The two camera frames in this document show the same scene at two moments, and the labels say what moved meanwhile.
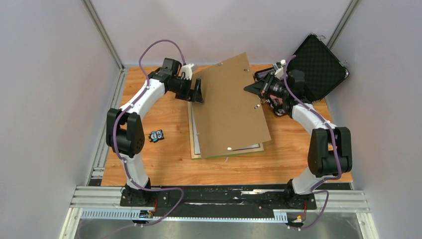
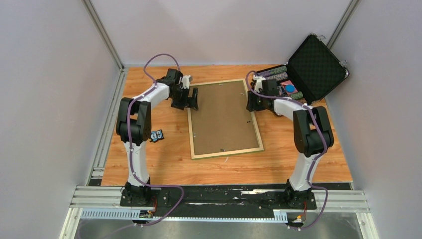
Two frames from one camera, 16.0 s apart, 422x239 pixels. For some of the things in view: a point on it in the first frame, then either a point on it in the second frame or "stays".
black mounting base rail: x=219 y=200 stays
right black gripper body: x=274 y=88 → x=261 y=105
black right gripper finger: x=258 y=88 → x=252 y=105
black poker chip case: x=323 y=70 stays
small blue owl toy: x=154 y=136 stays
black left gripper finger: x=198 y=94 → x=192 y=101
